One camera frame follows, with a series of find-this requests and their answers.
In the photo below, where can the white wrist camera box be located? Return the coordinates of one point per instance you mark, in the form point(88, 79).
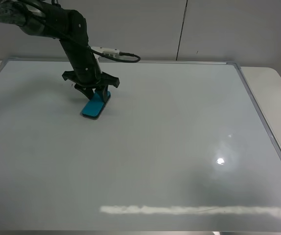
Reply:
point(113, 53)

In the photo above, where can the blue whiteboard eraser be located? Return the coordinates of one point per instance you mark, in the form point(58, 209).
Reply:
point(95, 106)

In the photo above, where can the white whiteboard with aluminium frame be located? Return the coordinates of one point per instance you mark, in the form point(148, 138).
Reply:
point(179, 146)

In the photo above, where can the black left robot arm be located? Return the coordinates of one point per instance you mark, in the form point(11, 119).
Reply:
point(38, 18)

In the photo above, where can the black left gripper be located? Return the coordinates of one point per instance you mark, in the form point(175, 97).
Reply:
point(86, 73)

